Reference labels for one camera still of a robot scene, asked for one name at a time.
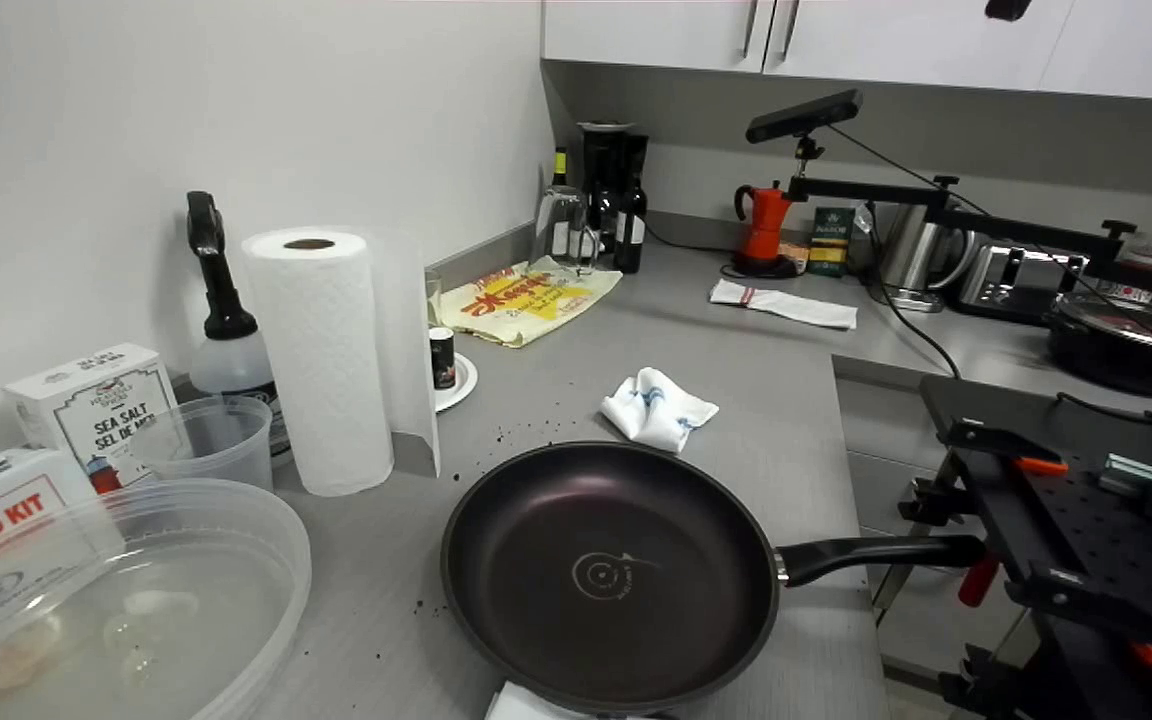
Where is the white towel blue stripe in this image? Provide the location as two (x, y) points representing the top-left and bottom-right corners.
(597, 363), (726, 457)

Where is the black nonstick frying pan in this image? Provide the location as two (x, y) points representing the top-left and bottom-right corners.
(435, 435), (992, 717)

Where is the white paper towel roll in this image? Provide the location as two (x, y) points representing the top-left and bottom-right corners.
(242, 226), (397, 501)

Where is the round white plate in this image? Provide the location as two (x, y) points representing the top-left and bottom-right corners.
(430, 350), (486, 416)

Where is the dark spice jar white lid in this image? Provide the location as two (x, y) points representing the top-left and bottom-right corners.
(426, 324), (462, 397)

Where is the clear bottle yellow cap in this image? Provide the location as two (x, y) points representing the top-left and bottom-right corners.
(532, 148), (583, 265)

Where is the black coffee maker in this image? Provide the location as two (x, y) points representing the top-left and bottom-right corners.
(572, 115), (652, 278)

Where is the folded white cloth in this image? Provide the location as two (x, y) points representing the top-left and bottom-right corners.
(709, 278), (863, 337)

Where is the red kettle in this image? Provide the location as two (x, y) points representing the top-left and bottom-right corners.
(731, 175), (802, 279)

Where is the small green box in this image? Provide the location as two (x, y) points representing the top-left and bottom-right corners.
(810, 206), (877, 279)

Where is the white cabinet door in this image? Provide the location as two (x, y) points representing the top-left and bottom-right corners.
(539, 0), (780, 77)
(774, 0), (1152, 107)

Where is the stainless steel kettle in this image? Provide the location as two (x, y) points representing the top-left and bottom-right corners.
(872, 206), (982, 304)

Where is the small clear plastic container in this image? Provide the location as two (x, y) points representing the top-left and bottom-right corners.
(132, 394), (279, 497)

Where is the silver toaster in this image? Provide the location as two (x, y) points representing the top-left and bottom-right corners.
(953, 235), (1096, 328)

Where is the large clear plastic bowl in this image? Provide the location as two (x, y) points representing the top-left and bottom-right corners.
(0, 478), (317, 720)

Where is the white salt box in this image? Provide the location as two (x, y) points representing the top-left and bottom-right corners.
(0, 339), (196, 497)

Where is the black cooking pot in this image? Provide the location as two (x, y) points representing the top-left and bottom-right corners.
(1048, 286), (1152, 400)

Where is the white first aid kit box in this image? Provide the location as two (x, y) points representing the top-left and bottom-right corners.
(0, 444), (130, 649)

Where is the black stereo camera bar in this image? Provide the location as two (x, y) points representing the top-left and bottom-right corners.
(740, 86), (867, 153)

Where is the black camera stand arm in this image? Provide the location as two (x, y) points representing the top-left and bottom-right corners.
(790, 133), (1152, 309)

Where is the thin black power cable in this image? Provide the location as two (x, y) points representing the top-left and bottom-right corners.
(863, 278), (967, 385)

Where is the silver cabinet handle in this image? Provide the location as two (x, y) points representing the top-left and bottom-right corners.
(774, 0), (804, 68)
(736, 0), (766, 65)

